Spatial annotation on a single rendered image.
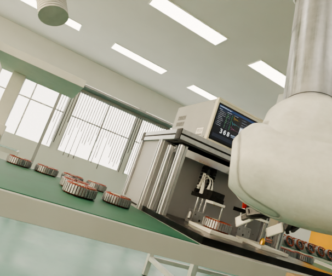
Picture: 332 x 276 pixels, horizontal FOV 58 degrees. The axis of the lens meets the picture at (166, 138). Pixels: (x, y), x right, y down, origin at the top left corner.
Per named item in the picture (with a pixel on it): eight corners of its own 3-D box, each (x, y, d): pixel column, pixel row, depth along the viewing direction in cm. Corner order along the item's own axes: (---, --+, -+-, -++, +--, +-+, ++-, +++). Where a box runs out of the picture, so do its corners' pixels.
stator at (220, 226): (235, 237, 110) (238, 227, 110) (212, 229, 106) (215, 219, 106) (218, 229, 120) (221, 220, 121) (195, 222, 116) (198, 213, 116)
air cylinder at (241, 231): (247, 241, 134) (251, 229, 135) (235, 237, 131) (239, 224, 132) (240, 237, 139) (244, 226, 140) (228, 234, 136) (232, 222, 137)
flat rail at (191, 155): (288, 199, 142) (290, 193, 142) (181, 154, 118) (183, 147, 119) (287, 199, 143) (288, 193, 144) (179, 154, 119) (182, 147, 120)
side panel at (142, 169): (143, 211, 129) (167, 141, 134) (137, 209, 127) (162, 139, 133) (124, 200, 154) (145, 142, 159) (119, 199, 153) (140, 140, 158)
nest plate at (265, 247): (287, 257, 118) (288, 254, 118) (260, 248, 112) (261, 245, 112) (261, 246, 132) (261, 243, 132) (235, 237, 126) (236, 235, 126)
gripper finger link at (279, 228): (281, 222, 96) (283, 223, 96) (265, 228, 101) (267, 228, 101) (283, 231, 94) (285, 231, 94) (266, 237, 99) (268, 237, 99)
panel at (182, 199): (256, 241, 152) (270, 185, 158) (142, 205, 127) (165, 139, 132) (254, 241, 154) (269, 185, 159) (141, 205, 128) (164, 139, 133)
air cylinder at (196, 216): (205, 227, 125) (209, 214, 126) (190, 223, 122) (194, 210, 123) (198, 224, 129) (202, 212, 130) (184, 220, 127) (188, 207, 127)
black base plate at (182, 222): (341, 283, 109) (342, 277, 110) (201, 243, 85) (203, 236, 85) (252, 245, 152) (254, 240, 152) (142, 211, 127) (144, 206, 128)
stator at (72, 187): (99, 203, 97) (103, 192, 98) (68, 194, 91) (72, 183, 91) (86, 196, 106) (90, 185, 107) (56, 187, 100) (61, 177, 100)
